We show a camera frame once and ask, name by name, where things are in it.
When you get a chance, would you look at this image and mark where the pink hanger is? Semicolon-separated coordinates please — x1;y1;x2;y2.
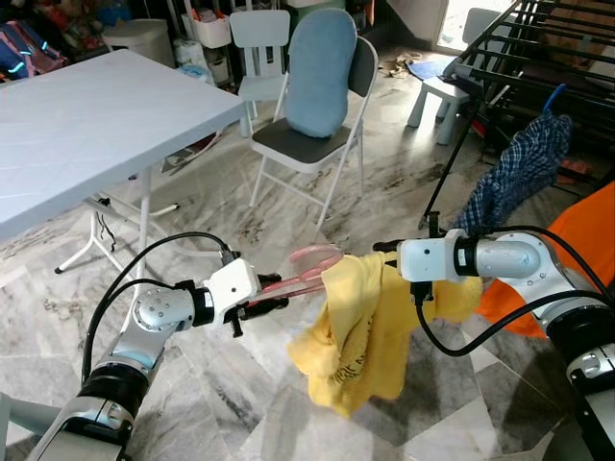
252;244;347;299

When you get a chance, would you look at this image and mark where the yellow shirt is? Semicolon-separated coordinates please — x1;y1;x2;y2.
287;252;485;420

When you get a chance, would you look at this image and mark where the blue hanger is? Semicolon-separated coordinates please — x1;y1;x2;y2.
540;84;569;121

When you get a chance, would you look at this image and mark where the black drying rack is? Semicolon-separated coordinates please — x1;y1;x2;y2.
421;0;615;231

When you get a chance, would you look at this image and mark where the blue plaid shirt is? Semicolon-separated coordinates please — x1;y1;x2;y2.
454;112;576;237

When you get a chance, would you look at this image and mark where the white child chair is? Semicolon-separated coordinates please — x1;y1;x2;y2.
406;60;483;147

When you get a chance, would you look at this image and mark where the grey folding chair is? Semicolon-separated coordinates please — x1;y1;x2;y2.
248;36;381;233

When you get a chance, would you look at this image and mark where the orange shirt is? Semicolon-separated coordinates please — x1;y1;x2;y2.
476;181;615;339

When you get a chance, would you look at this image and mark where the small blue cloth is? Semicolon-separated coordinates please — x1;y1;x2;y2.
407;60;453;81

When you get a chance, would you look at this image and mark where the light blue cushion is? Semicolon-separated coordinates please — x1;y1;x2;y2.
285;8;359;139

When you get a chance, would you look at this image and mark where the white folding table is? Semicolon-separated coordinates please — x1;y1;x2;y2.
0;48;249;281

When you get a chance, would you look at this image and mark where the pale blue child chair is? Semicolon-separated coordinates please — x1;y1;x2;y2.
229;10;292;135

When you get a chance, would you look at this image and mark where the white storage trolley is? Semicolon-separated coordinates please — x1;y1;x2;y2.
178;0;236;89

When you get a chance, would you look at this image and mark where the white round bin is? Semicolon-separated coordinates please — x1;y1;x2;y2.
101;19;176;70

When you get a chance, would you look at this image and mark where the blue backpack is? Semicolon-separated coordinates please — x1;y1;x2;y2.
0;21;70;83

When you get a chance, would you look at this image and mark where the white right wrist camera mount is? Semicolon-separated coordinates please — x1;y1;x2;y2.
399;235;457;284

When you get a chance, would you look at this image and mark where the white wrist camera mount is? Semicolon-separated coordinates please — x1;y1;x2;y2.
399;235;457;284
205;257;262;325

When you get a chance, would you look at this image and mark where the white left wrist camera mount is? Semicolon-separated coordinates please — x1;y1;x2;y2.
205;257;262;325

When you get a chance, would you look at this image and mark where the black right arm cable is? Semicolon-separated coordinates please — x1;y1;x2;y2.
452;226;611;294

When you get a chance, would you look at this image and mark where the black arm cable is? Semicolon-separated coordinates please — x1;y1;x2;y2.
452;226;611;294
86;279;208;380

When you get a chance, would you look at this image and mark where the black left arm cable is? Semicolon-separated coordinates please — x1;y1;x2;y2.
86;279;208;380

